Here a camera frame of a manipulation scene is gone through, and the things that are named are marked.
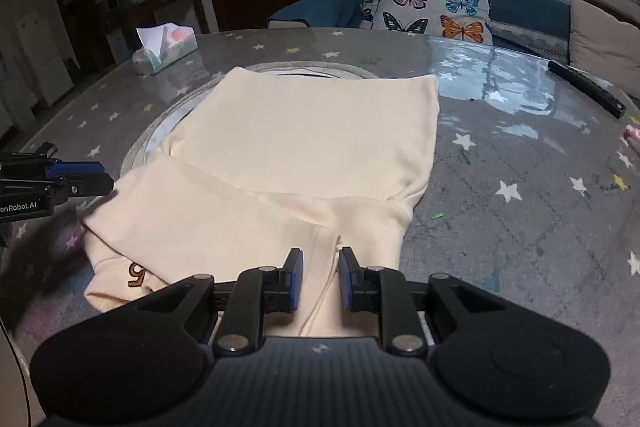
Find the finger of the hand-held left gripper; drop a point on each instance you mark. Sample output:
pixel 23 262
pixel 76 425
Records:
pixel 75 168
pixel 95 184

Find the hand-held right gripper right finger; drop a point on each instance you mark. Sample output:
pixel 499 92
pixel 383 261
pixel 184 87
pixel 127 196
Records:
pixel 347 279

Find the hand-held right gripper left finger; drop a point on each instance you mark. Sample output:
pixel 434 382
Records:
pixel 295 279

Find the cream sweatshirt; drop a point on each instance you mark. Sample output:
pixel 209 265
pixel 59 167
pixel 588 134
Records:
pixel 300 147

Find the round black induction cooktop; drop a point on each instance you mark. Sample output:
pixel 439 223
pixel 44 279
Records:
pixel 167 127

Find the tissue box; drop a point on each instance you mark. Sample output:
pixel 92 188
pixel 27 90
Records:
pixel 170 49

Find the grey star print tablecloth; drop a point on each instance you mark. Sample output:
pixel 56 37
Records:
pixel 500 232

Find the small butterfly print pillow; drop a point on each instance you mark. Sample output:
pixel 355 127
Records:
pixel 369 2

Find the large butterfly print pillow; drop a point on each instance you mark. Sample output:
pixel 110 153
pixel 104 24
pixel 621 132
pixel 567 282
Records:
pixel 425 7

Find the black remote control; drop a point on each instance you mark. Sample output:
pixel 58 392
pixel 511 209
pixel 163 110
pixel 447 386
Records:
pixel 585 87

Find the small pink packet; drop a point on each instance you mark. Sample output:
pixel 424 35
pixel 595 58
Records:
pixel 634 137

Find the blue sofa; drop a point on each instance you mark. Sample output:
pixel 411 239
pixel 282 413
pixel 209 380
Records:
pixel 525 7

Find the grey cushion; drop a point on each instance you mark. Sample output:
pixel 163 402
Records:
pixel 605 42

